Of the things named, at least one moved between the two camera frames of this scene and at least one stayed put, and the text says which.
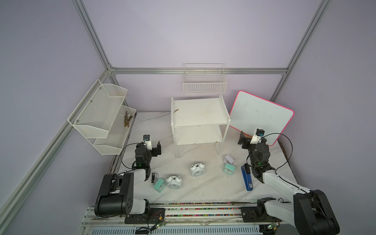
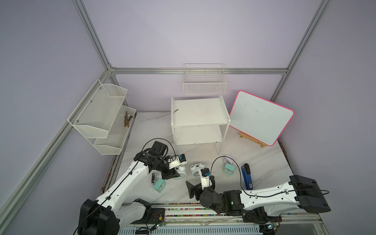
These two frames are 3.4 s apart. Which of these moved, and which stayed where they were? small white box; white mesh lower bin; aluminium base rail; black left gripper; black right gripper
Moved: black left gripper; black right gripper
Stayed: aluminium base rail; small white box; white mesh lower bin
